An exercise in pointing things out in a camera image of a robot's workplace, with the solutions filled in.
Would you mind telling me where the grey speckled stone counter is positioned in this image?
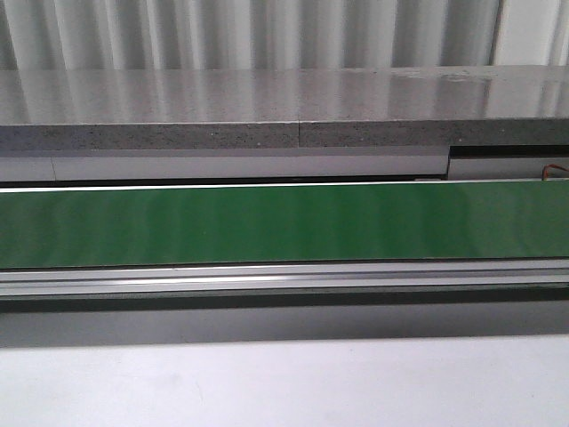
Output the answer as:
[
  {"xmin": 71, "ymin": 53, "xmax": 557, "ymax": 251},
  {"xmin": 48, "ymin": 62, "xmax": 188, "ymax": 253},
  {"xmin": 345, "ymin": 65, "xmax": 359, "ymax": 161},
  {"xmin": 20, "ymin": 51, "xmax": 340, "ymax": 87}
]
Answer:
[{"xmin": 1, "ymin": 66, "xmax": 568, "ymax": 151}]

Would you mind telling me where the red orange wire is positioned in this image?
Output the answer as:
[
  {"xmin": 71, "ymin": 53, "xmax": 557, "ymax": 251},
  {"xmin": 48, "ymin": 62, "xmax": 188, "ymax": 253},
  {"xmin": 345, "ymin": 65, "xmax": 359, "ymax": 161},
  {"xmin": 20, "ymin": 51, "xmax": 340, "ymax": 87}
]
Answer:
[{"xmin": 539, "ymin": 164, "xmax": 569, "ymax": 181}]

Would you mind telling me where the aluminium conveyor frame rail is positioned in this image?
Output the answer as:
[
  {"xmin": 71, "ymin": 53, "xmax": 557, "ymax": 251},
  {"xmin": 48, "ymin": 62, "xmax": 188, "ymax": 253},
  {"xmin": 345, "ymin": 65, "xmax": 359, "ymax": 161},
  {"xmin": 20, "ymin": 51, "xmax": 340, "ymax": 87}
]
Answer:
[{"xmin": 1, "ymin": 259, "xmax": 568, "ymax": 312}]

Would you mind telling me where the green conveyor belt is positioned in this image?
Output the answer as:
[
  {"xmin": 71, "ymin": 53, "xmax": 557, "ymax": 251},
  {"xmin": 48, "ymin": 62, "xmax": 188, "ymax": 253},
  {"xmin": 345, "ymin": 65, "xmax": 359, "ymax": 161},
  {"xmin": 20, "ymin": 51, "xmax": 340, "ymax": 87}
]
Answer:
[{"xmin": 1, "ymin": 180, "xmax": 568, "ymax": 270}]

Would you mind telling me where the white pleated curtain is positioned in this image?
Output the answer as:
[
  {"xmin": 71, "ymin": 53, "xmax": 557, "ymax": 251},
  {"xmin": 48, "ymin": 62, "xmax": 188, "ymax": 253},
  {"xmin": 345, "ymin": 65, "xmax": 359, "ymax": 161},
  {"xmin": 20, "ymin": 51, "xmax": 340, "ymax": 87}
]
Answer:
[{"xmin": 1, "ymin": 1, "xmax": 568, "ymax": 70}]

